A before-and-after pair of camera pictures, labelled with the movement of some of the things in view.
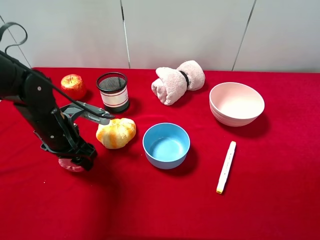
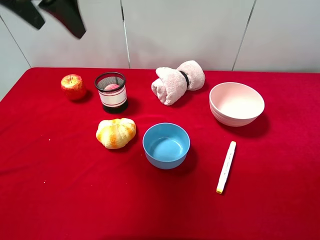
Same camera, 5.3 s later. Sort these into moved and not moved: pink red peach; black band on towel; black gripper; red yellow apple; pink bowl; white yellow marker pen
Moved: black gripper; pink red peach
Not moved: red yellow apple; white yellow marker pen; pink bowl; black band on towel
